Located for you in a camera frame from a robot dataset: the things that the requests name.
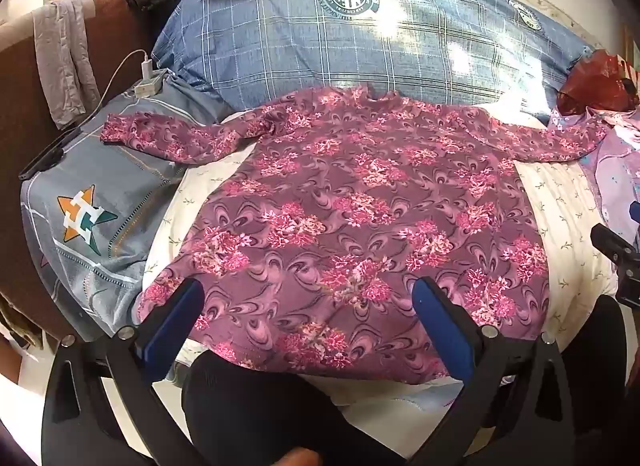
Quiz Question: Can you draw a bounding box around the grey star-print pillow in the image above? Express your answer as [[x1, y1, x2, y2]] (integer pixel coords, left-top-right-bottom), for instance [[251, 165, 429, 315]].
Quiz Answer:
[[20, 78, 236, 341]]

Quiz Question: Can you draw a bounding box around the purple floral shirt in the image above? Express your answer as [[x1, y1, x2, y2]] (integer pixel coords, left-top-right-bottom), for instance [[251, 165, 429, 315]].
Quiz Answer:
[[100, 86, 611, 387]]

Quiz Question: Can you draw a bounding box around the white power strip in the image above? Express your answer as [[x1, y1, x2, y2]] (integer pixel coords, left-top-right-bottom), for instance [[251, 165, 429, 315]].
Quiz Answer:
[[132, 68, 168, 96]]

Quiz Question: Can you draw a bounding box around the cream leaf-print pillow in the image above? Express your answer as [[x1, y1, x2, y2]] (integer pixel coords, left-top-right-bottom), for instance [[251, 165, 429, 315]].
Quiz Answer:
[[142, 106, 623, 397]]

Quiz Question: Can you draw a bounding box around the person's right leg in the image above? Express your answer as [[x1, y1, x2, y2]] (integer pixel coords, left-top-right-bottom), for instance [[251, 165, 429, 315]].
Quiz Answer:
[[550, 295, 632, 447]]

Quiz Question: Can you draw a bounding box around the person's left leg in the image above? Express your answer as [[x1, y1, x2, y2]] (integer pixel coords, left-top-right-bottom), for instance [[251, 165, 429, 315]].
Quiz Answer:
[[180, 351, 406, 466]]

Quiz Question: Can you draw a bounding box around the white charger with cable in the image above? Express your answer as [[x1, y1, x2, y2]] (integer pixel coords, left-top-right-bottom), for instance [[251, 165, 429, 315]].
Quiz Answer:
[[60, 48, 155, 139]]

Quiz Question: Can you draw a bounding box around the lilac floral garment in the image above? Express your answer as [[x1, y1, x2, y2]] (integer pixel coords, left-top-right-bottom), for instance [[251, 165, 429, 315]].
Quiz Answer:
[[547, 106, 640, 247]]

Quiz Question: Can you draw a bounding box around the grey hanging cloth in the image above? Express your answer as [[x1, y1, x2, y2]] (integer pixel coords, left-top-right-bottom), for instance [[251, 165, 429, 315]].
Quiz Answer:
[[32, 0, 103, 129]]

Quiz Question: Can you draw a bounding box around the black phone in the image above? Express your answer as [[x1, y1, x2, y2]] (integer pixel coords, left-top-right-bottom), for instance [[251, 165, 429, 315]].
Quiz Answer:
[[19, 118, 93, 181]]

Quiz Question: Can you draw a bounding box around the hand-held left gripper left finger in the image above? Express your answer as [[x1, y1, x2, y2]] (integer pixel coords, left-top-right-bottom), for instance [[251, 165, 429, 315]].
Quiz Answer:
[[42, 277, 206, 466]]

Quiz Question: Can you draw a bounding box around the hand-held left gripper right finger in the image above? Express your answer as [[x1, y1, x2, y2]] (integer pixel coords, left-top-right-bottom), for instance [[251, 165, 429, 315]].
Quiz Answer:
[[400, 276, 576, 466]]

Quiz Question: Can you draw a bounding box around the red plastic bag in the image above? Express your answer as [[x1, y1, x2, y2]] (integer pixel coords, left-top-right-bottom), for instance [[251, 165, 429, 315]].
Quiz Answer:
[[557, 50, 638, 114]]

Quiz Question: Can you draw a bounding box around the person's leg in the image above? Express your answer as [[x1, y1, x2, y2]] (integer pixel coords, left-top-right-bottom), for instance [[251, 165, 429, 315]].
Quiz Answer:
[[180, 351, 406, 466], [550, 295, 632, 447]]

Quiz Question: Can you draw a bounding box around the blue plaid quilt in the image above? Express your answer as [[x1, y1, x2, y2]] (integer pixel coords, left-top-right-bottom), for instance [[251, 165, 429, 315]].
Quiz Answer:
[[150, 0, 596, 117]]

